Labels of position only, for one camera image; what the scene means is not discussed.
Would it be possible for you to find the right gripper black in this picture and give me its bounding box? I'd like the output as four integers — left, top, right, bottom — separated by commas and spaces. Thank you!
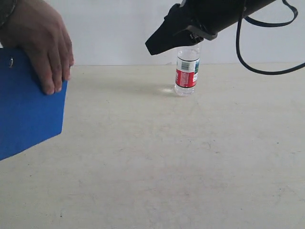
145, 0, 217, 55

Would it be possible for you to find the clear water bottle red cap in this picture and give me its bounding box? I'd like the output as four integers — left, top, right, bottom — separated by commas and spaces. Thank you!
174, 43, 201, 96

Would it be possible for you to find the blue folder binder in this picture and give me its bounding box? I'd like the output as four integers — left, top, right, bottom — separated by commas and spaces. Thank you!
0, 48, 67, 160

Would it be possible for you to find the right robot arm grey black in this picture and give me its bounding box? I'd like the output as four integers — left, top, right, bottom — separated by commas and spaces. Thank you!
145, 0, 271, 55

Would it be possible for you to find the person's bare hand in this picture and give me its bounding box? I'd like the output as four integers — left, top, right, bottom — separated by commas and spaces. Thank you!
0, 0, 74, 95

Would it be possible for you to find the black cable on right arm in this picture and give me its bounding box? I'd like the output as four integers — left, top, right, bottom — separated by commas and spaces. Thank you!
235, 0, 305, 76

